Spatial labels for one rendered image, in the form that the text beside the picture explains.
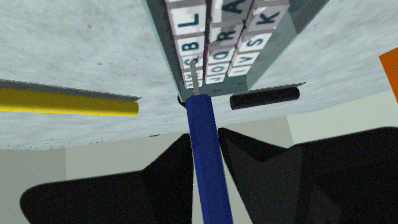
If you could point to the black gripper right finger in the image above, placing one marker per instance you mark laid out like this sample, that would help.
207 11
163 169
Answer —
275 183

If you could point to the black cylinder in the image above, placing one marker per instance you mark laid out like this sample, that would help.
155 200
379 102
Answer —
181 103
264 98

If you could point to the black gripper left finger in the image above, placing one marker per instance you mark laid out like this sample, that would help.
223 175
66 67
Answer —
161 193

